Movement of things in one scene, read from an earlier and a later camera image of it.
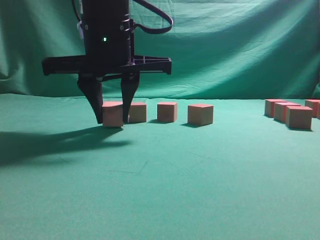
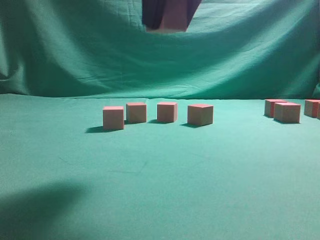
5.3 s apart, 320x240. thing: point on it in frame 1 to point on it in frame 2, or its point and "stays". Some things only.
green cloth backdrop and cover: (63, 176) stays
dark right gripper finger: (91, 86) to (153, 12)
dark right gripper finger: (129, 84) to (189, 7)
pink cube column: (200, 114) stays
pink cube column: (279, 110) stays
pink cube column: (167, 111) stays
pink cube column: (269, 108) stays
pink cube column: (137, 112) stays
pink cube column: (299, 117) to (174, 17)
